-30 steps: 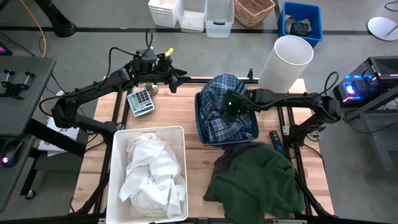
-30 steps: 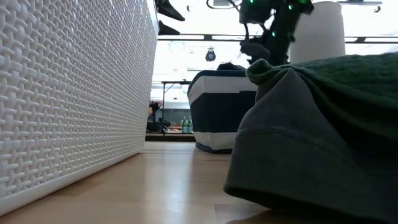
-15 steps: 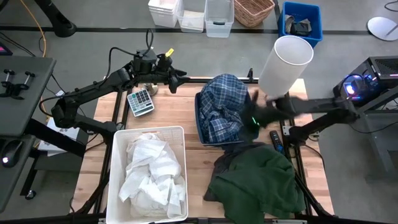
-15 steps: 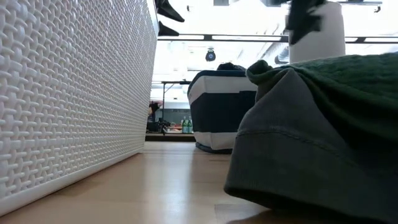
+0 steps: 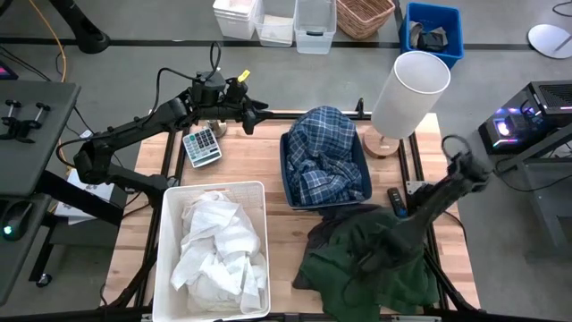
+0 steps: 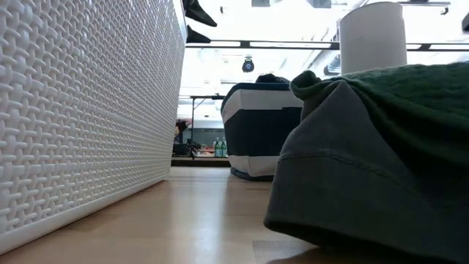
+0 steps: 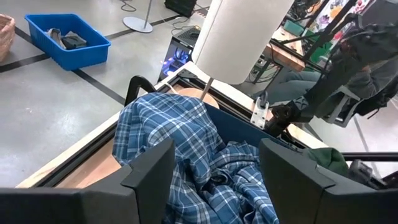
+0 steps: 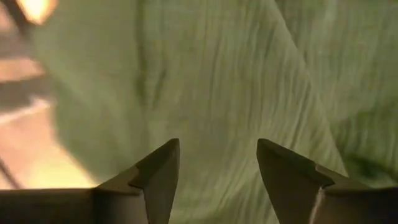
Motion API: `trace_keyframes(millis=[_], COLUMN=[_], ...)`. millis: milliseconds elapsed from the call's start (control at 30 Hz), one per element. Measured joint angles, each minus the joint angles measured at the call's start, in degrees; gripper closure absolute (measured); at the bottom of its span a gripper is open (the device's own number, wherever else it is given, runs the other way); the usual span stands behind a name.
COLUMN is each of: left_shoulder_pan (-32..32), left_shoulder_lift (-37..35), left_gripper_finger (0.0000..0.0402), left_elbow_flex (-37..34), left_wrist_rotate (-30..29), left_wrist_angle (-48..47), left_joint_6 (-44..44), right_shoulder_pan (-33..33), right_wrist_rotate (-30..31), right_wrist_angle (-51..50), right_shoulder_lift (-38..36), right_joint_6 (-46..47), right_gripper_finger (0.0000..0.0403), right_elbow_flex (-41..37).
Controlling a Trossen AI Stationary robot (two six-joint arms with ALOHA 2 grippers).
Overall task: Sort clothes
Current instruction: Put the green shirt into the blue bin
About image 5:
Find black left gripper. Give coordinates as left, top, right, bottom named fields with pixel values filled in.
left=222, top=77, right=274, bottom=136

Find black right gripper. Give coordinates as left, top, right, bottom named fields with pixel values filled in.
left=341, top=223, right=416, bottom=301

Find dark green garment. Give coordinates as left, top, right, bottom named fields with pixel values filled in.
left=298, top=208, right=442, bottom=322

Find blue plaid shirt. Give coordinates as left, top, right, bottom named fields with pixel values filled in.
left=285, top=105, right=368, bottom=208

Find white cloth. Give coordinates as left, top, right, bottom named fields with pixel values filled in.
left=169, top=191, right=269, bottom=315

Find dark clothes in crate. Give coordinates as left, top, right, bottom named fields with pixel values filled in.
left=409, top=21, right=450, bottom=53

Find dark grey garment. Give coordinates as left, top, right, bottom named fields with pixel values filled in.
left=292, top=203, right=383, bottom=291

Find grey desk calculator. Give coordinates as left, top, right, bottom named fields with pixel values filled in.
left=181, top=126, right=223, bottom=170

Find dark blue plastic bin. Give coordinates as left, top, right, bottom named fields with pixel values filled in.
left=279, top=128, right=374, bottom=211

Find black remote control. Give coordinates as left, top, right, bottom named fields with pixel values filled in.
left=386, top=186, right=409, bottom=219

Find clear plastic storage box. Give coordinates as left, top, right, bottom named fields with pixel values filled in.
left=253, top=0, right=299, bottom=48

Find white storage box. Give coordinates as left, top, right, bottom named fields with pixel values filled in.
left=212, top=0, right=261, bottom=41

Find clear box with black latch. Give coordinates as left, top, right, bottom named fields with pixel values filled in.
left=292, top=0, right=338, bottom=56

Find round wooden lamp base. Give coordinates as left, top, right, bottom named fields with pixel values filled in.
left=362, top=126, right=401, bottom=159

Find white plastic bin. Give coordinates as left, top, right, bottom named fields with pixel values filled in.
left=151, top=180, right=273, bottom=322

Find wicker basket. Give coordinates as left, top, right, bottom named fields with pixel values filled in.
left=335, top=0, right=397, bottom=41

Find white cylindrical lamp shade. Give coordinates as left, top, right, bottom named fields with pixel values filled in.
left=370, top=49, right=452, bottom=140

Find white box with recycling print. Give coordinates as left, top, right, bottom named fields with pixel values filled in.
left=54, top=167, right=118, bottom=225

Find black stand leg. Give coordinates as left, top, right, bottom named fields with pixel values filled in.
left=47, top=0, right=112, bottom=55

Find grey side table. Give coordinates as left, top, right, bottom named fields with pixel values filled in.
left=520, top=119, right=572, bottom=254

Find blue plastic crate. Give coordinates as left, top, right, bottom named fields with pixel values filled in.
left=399, top=1, right=465, bottom=70

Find black computer tower with lights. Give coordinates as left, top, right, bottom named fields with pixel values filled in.
left=477, top=80, right=572, bottom=157

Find dark grey desk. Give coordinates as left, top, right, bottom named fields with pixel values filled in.
left=0, top=80, right=82, bottom=306

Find black desk clamp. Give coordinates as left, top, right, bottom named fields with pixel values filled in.
left=0, top=98, right=52, bottom=145

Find black computer mouse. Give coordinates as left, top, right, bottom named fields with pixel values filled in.
left=0, top=200, right=35, bottom=243

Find round white disc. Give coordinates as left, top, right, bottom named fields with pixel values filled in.
left=526, top=22, right=572, bottom=61

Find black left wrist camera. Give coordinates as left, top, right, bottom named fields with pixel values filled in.
left=190, top=70, right=227, bottom=107

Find black aluminium table frame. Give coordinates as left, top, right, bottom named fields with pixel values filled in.
left=101, top=97, right=484, bottom=322

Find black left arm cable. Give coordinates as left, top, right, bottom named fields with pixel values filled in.
left=149, top=41, right=223, bottom=118

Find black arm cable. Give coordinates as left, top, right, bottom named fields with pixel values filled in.
left=149, top=41, right=223, bottom=118
left=440, top=133, right=473, bottom=160

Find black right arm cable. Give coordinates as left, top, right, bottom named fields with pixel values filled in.
left=440, top=133, right=473, bottom=160

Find black computer cables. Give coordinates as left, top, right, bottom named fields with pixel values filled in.
left=490, top=153, right=572, bottom=194

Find yellow cable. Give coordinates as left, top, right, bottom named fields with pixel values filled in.
left=27, top=0, right=76, bottom=174

